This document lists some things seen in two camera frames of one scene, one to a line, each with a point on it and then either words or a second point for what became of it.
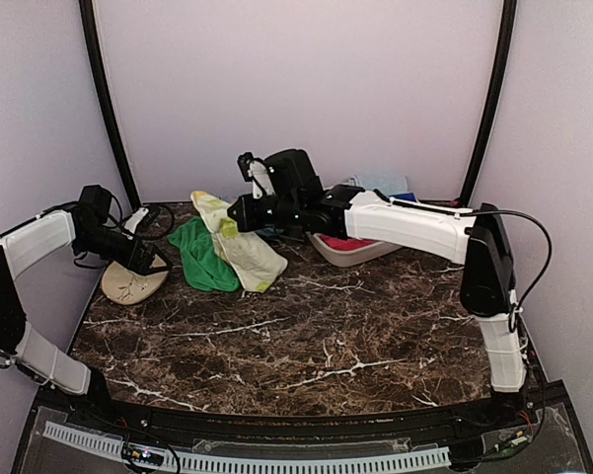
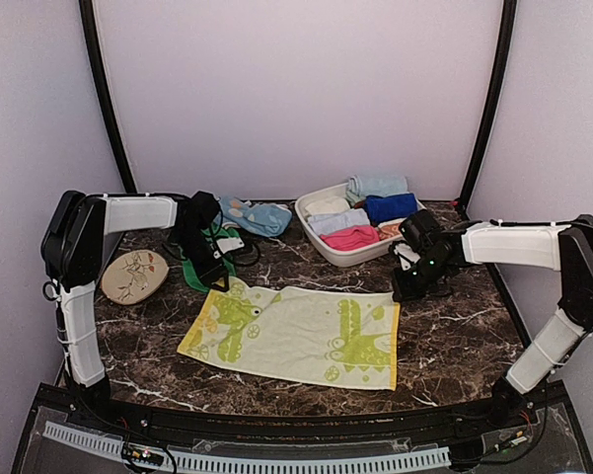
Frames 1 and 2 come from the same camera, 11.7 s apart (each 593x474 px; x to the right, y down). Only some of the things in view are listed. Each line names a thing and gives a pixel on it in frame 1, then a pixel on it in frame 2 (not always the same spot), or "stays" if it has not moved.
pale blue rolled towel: (388, 184) stays
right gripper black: (246, 221) to (403, 291)
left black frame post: (94, 47) stays
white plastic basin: (353, 257) stays
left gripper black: (141, 267) to (214, 271)
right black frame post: (508, 27) stays
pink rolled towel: (341, 244) stays
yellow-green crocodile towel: (253, 261) to (302, 334)
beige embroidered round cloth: (126, 287) stays
